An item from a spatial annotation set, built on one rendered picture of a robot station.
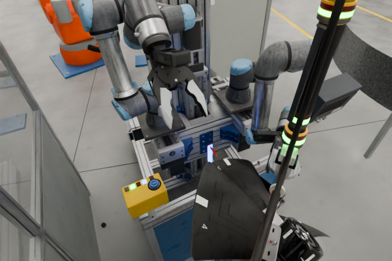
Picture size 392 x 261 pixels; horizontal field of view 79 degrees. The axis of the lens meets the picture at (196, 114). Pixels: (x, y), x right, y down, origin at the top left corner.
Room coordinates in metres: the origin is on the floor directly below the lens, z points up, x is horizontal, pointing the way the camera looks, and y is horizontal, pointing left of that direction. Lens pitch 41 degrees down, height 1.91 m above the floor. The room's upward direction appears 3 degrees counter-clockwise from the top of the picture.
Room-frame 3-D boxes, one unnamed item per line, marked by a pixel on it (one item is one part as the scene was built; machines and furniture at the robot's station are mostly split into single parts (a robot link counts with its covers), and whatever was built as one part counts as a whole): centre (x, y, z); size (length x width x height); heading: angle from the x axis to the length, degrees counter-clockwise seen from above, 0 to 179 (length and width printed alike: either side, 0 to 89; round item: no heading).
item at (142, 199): (0.54, 0.22, 1.02); 0.16 x 0.10 x 0.11; 115
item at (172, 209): (0.71, -0.13, 0.82); 0.90 x 0.04 x 0.08; 115
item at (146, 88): (0.98, 0.21, 1.20); 0.13 x 0.12 x 0.14; 123
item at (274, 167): (0.33, -0.19, 1.50); 0.09 x 0.07 x 0.10; 150
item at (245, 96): (1.17, -0.26, 1.09); 0.15 x 0.15 x 0.10
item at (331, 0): (0.34, -0.20, 1.80); 0.04 x 0.04 x 0.03
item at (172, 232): (0.71, -0.13, 0.45); 0.82 x 0.01 x 0.66; 115
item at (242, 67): (1.17, -0.27, 1.20); 0.13 x 0.12 x 0.14; 94
